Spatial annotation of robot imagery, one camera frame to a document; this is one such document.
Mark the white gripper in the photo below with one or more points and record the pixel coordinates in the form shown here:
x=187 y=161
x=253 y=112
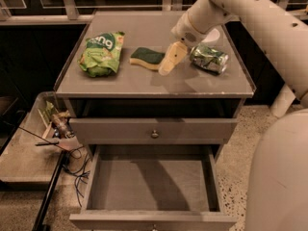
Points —
x=185 y=33

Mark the green yellow sponge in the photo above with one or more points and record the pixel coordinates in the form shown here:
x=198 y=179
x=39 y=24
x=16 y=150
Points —
x=147 y=58

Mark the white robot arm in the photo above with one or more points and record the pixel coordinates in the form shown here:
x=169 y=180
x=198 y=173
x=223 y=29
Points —
x=277 y=196

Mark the brass top drawer knob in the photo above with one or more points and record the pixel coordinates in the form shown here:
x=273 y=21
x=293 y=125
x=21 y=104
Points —
x=155 y=134

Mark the grey drawer cabinet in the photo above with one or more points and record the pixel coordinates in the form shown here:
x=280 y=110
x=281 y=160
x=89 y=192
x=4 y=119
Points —
x=136 y=92

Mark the grey top drawer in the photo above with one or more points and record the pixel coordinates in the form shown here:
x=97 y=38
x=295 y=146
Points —
x=138 y=130

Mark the grey open middle drawer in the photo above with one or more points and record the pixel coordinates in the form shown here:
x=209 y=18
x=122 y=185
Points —
x=152 y=188

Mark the crushed green soda can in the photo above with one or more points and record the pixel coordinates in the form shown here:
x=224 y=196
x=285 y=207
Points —
x=209 y=59

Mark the white bowl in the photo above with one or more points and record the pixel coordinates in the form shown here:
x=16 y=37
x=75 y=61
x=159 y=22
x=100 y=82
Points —
x=212 y=37

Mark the green snack bag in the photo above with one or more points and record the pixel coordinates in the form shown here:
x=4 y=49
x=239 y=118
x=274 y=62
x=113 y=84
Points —
x=102 y=54

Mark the clutter items in bin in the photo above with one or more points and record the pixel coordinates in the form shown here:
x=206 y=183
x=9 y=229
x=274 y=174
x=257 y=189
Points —
x=52 y=116

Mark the white pillar post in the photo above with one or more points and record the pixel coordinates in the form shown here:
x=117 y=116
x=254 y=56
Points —
x=282 y=102

